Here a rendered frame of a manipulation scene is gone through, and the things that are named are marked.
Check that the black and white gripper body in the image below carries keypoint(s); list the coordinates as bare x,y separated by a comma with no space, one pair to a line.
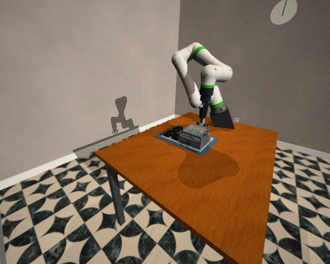
204,99

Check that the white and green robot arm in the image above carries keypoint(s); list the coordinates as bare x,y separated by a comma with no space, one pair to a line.
213,71

